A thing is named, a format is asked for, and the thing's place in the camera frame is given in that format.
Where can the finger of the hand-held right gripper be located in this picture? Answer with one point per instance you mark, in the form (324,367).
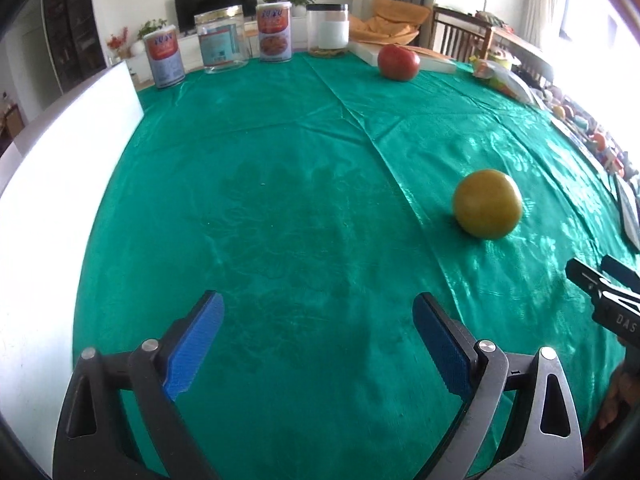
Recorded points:
(620,267)
(585,275)

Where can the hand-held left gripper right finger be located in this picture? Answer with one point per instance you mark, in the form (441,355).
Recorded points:
(442,350)

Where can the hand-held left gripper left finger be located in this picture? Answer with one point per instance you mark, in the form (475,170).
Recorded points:
(195,345)

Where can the yellow-green orange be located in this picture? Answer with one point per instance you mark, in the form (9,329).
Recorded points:
(487,202)

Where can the green patterned tablecloth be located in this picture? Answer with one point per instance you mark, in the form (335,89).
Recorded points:
(280,220)

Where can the white board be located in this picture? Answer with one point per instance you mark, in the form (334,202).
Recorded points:
(55,200)

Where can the printed white plastic bag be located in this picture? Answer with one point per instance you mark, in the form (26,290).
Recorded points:
(505,80)

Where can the wooden chair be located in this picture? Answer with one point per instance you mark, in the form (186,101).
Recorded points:
(460,35)

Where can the red apple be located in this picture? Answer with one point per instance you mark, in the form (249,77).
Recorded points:
(398,62)

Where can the printed food can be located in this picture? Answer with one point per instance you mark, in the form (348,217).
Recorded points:
(274,35)
(164,57)

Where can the clear jar gold lid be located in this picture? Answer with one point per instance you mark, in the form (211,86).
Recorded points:
(221,42)

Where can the red flower plant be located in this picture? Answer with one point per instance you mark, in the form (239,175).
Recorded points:
(117,42)

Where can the orange lounge chair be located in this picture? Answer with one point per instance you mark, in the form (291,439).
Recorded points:
(395,17)

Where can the leafy potted plant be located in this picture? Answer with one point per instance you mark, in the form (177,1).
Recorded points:
(151,27)

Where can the clear jar white label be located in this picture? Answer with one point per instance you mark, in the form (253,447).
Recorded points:
(327,30)

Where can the dark wooden cabinet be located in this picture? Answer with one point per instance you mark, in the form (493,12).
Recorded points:
(70,25)

